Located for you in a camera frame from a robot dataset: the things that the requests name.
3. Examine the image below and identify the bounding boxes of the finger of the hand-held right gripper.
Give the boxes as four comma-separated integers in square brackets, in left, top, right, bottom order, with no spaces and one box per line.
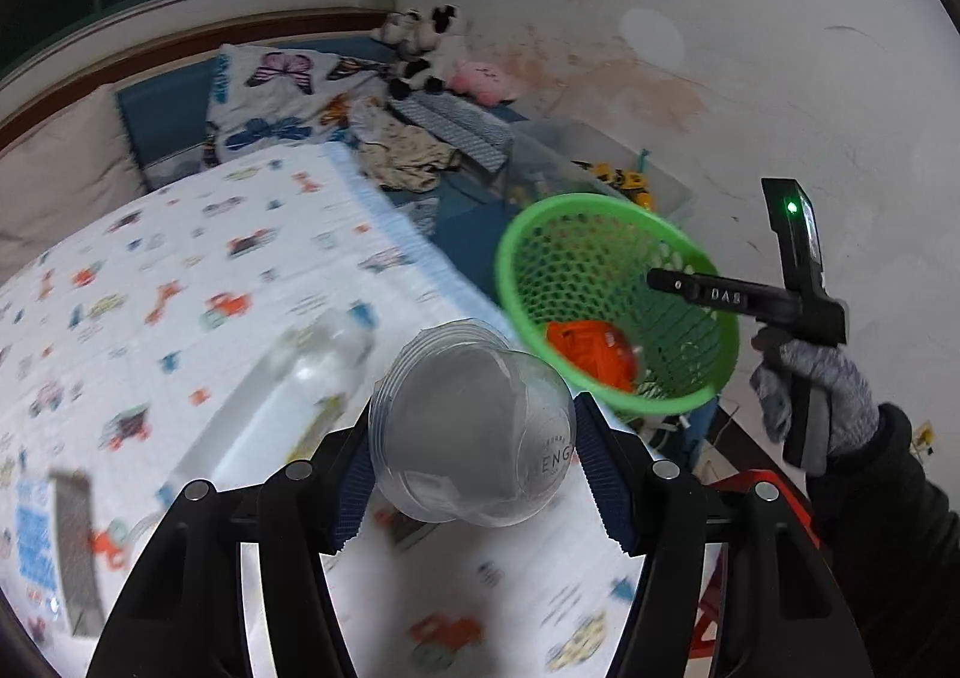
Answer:
[646,267,800,326]

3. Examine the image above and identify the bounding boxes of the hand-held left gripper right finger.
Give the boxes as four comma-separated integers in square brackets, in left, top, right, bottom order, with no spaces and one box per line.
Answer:
[574,391,875,678]

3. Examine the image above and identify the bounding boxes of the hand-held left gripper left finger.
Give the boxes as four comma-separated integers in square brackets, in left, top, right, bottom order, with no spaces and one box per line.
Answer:
[97,393,376,678]

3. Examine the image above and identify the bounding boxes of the orange snack packet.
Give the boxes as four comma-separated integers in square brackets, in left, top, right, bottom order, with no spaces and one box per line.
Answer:
[545,319,642,394]

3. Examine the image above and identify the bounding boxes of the green plastic basket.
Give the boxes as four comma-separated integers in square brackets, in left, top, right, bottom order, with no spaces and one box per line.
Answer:
[495,194,740,422]

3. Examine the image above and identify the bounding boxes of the clear plastic dome lid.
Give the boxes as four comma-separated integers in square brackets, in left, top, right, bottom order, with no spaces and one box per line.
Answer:
[369,319,578,527]

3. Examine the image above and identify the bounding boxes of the person's right forearm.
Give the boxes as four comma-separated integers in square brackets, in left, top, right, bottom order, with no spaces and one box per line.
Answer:
[806,404,960,678]

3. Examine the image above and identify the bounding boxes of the person's right hand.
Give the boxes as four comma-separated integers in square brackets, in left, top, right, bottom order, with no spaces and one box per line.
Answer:
[750,333,880,458]

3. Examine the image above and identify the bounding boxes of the clear plastic bottle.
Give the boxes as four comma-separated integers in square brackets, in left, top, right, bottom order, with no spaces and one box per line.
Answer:
[169,310,376,499]

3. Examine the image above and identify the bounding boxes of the yellow toy vehicle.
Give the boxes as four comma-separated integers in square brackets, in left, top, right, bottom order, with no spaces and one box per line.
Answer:
[574,160,661,210]

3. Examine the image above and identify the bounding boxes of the clear storage box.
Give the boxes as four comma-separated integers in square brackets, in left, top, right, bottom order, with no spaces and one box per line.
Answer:
[499,119,695,225]

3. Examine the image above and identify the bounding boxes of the red plastic stool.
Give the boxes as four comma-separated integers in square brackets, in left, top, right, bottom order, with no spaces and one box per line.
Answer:
[690,468,815,678]

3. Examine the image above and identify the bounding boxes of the printed white blanket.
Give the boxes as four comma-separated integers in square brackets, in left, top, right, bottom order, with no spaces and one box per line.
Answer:
[0,145,653,678]

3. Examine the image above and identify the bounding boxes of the checked folded cloth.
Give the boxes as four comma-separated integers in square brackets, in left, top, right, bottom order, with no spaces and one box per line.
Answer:
[397,91,515,169]

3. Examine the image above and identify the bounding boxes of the pink plush toy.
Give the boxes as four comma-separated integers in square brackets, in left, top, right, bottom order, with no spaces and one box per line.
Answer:
[448,59,520,107]

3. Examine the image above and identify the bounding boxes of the blue and white milk carton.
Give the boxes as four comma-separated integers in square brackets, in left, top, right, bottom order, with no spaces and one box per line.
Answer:
[15,472,106,638]

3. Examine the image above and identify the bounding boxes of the crumpled patterned garment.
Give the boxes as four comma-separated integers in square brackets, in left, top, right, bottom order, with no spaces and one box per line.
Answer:
[352,97,462,191]

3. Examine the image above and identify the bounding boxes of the black and white plush toy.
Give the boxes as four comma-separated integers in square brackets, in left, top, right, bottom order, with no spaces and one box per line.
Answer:
[379,3,460,101]

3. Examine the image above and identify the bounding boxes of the large butterfly print pillow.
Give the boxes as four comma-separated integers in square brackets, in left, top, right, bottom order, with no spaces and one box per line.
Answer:
[204,44,398,169]

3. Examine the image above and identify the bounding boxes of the blue cushion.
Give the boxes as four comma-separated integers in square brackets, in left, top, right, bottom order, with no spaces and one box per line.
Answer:
[116,59,226,191]

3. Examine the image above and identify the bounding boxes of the beige pillow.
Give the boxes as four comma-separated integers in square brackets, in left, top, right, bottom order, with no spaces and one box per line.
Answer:
[0,82,147,266]

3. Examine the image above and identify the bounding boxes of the wooden headboard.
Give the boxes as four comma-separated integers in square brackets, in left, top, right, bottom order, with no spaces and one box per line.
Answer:
[0,25,376,154]

